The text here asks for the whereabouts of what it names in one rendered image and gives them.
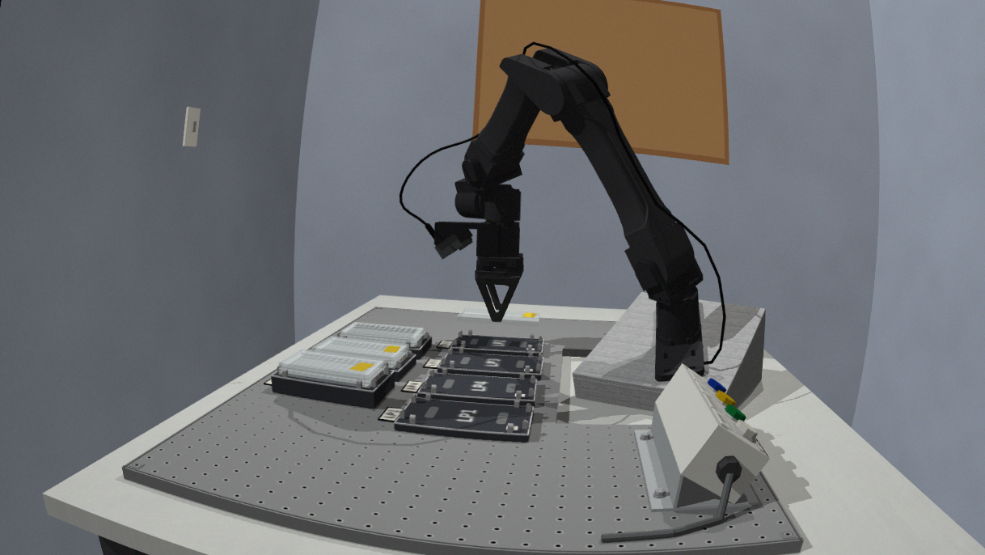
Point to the white control box with colored buttons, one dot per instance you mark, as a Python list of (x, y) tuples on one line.
[(696, 438)]

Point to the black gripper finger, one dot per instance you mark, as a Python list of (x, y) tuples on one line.
[(493, 291), (510, 281)]

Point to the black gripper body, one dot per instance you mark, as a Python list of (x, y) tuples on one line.
[(510, 258)]

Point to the white multi-well plate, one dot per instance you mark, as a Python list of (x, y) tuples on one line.
[(393, 365), (386, 333), (330, 379)]

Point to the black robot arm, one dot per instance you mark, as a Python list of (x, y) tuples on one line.
[(659, 244)]

